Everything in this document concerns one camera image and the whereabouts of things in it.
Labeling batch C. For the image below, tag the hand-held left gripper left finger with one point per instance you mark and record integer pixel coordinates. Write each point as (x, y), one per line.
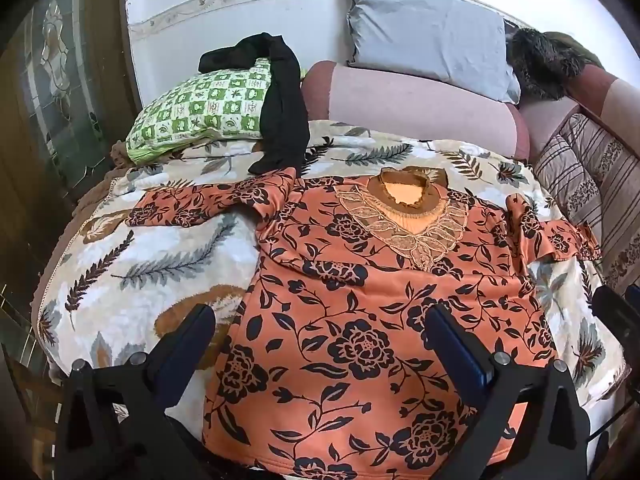
(192, 332)

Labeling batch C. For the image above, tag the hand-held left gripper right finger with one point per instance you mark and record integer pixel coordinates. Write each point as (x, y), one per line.
(450, 342)

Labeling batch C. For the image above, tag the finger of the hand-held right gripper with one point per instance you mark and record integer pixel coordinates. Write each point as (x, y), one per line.
(617, 312)

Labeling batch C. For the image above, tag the orange floral blouse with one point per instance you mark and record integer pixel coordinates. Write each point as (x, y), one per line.
(350, 335)

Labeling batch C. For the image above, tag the leaf print blanket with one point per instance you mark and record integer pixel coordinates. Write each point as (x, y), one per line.
(150, 260)

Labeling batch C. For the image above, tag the striped brown cushion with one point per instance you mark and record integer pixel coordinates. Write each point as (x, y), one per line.
(580, 175)

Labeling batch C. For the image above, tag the pink sofa armrest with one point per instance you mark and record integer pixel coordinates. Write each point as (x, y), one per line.
(622, 105)

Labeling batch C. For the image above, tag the green checked pillow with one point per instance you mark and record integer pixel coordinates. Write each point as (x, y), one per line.
(200, 105)

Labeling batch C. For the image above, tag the pink bolster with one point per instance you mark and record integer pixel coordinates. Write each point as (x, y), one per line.
(410, 110)

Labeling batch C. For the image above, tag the black garment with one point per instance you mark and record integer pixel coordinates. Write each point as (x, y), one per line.
(285, 110)

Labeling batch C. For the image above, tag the stained glass door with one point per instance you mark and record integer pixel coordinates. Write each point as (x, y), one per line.
(55, 85)

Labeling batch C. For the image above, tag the grey pillow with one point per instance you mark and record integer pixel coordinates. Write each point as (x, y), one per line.
(430, 35)

